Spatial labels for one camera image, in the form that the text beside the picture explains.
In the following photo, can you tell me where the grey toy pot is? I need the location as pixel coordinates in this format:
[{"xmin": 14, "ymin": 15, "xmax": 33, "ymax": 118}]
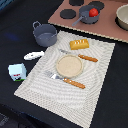
[{"xmin": 33, "ymin": 21, "xmax": 57, "ymax": 47}]

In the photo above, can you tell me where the grey toy frying pan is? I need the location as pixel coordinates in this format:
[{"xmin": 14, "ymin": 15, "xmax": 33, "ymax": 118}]
[{"xmin": 73, "ymin": 5, "xmax": 100, "ymax": 26}]

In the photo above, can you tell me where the red toy tomato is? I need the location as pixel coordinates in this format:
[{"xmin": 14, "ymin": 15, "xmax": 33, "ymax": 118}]
[{"xmin": 89, "ymin": 8, "xmax": 98, "ymax": 17}]

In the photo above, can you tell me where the round wooden plate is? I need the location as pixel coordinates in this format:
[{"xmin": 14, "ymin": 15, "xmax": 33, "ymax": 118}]
[{"xmin": 56, "ymin": 55, "xmax": 83, "ymax": 78}]

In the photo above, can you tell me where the beige woven placemat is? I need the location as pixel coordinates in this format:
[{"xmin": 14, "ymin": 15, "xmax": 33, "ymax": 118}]
[{"xmin": 14, "ymin": 31, "xmax": 115, "ymax": 128}]

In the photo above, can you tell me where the toy bread loaf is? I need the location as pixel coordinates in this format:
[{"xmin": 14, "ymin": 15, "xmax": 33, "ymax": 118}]
[{"xmin": 70, "ymin": 39, "xmax": 89, "ymax": 50}]

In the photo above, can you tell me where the light blue milk carton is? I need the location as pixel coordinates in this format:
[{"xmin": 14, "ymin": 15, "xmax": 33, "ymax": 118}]
[{"xmin": 8, "ymin": 63, "xmax": 27, "ymax": 81}]

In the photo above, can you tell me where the black burner disc front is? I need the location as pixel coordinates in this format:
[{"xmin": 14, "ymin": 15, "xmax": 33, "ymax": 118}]
[{"xmin": 60, "ymin": 9, "xmax": 76, "ymax": 19}]

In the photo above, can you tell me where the black burner disc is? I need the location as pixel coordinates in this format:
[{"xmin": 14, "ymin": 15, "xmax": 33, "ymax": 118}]
[
  {"xmin": 88, "ymin": 1, "xmax": 105, "ymax": 10},
  {"xmin": 60, "ymin": 9, "xmax": 76, "ymax": 19},
  {"xmin": 69, "ymin": 0, "xmax": 84, "ymax": 6}
]

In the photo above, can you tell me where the pink toy stove top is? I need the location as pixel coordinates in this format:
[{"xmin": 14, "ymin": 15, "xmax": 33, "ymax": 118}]
[{"xmin": 48, "ymin": 0, "xmax": 128, "ymax": 43}]

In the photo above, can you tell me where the black burner disc left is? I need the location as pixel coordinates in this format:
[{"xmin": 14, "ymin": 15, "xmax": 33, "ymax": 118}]
[{"xmin": 69, "ymin": 0, "xmax": 84, "ymax": 6}]

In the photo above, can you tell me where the black burner disc back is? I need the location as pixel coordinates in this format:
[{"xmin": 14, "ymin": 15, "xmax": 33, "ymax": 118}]
[{"xmin": 88, "ymin": 1, "xmax": 105, "ymax": 10}]

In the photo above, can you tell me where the cream bowl on stove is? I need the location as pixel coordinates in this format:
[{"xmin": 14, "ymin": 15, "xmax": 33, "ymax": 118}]
[{"xmin": 116, "ymin": 4, "xmax": 128, "ymax": 30}]

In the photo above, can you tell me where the wooden handled toy fork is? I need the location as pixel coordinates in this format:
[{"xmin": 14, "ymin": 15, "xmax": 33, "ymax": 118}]
[{"xmin": 45, "ymin": 71, "xmax": 85, "ymax": 89}]

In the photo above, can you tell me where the wooden handled toy knife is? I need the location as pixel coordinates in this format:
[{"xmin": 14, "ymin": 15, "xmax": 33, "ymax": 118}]
[{"xmin": 59, "ymin": 49, "xmax": 98, "ymax": 62}]

